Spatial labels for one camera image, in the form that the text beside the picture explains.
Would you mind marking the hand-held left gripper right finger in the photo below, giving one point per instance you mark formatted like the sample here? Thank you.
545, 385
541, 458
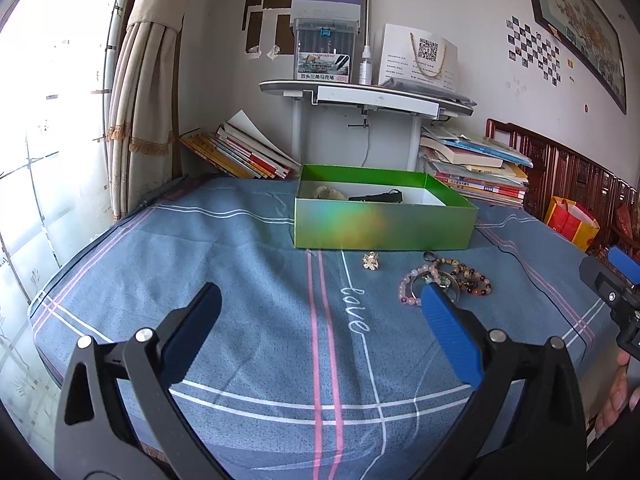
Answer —
450, 335

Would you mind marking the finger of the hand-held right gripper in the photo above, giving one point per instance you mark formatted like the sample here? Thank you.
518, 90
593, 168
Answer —
624, 261
600, 277

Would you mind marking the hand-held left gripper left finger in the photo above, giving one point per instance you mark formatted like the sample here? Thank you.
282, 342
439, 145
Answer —
192, 335

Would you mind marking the silver bangle with charm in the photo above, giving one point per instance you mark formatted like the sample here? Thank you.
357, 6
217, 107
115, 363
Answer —
457, 291

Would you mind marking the gold brooch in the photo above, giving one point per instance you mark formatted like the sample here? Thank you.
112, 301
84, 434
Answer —
372, 261

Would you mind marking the green iridescent cardboard box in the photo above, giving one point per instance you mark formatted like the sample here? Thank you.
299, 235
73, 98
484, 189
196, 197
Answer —
375, 225

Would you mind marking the person's right hand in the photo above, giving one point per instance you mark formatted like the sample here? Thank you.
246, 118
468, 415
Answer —
620, 395

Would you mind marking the yellow and red gift bag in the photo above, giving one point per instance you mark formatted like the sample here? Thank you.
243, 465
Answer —
570, 222

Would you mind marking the blue plaid bed sheet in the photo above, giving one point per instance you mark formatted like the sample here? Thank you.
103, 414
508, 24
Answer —
250, 270

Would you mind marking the red wooden headboard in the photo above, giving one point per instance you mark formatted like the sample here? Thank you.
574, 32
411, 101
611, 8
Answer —
550, 170

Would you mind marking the black wristband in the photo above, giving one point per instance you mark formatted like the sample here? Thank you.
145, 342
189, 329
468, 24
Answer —
375, 196

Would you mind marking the tall stack of books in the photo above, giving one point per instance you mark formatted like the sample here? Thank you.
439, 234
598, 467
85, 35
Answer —
475, 175

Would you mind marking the leaning pile of books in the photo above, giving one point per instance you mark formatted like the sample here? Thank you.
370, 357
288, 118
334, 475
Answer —
240, 152

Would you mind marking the frosted window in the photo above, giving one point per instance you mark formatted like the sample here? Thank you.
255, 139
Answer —
50, 160

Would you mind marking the framed embroidery picture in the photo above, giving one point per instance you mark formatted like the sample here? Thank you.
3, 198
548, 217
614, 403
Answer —
585, 25

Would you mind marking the black folder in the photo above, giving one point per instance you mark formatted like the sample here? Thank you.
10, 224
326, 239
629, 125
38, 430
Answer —
425, 89

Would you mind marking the beige curtain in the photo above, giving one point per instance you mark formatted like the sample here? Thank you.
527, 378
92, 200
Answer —
145, 85

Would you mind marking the grey desk shelf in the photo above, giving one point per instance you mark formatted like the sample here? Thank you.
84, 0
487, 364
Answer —
350, 94

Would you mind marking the white paper bag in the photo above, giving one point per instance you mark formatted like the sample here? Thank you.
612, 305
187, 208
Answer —
400, 65

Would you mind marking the small white bottle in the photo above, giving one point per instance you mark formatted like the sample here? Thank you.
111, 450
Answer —
365, 67

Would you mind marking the clear marker pen case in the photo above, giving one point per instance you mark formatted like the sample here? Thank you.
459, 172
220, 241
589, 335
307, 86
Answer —
320, 55

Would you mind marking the metal lamp pole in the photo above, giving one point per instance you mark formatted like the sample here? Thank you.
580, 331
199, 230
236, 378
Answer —
369, 5

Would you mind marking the checkered wall sticker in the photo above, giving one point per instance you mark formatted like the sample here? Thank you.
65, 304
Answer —
535, 50

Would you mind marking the dark tape wall marks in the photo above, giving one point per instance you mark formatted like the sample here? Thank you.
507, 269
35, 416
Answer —
255, 30

